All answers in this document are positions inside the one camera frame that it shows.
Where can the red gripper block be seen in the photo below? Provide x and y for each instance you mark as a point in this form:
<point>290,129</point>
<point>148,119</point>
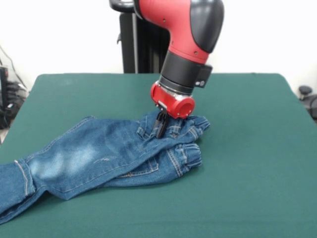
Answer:
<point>171,104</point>

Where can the blue denim jeans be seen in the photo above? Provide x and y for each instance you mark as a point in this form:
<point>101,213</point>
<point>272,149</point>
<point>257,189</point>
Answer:
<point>99,153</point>

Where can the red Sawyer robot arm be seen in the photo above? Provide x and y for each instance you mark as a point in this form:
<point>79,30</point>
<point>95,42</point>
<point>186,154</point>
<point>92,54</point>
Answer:
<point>188,37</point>

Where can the dark green table cloth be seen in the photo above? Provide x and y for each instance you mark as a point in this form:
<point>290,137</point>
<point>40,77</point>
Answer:
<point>235,173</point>

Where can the grey chair base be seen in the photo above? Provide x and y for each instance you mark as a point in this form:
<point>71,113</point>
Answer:
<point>15,90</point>
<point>307,99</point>

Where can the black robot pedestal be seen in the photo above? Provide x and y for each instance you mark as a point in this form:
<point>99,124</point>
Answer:
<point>131,44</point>

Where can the black upright frame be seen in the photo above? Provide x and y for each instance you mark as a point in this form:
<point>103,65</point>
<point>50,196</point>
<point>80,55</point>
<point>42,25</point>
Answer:
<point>3,86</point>

